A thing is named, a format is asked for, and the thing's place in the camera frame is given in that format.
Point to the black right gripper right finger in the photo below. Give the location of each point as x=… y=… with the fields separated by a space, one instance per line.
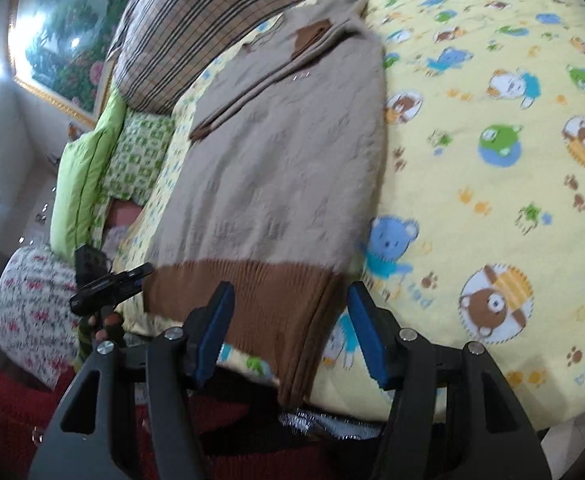
x=453 y=414

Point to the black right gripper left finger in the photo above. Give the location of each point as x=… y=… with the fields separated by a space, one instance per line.
x=93 y=432

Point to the beige brown knit sweater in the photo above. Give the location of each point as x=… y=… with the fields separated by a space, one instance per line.
x=277 y=187

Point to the person's left hand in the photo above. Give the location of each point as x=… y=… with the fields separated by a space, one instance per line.
x=108 y=328

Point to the white floral bedsheet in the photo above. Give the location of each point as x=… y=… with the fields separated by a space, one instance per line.
x=38 y=331

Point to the pink cloth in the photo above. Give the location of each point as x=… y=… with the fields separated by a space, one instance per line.
x=121 y=213

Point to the plain green pillow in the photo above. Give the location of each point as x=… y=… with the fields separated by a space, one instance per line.
x=81 y=169

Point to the green checkered pillow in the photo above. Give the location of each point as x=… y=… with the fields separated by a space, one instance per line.
x=133 y=168

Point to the framed landscape painting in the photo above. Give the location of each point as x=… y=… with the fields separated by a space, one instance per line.
x=57 y=51

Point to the plaid beige quilt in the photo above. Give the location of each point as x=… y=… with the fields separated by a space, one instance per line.
x=161 y=46

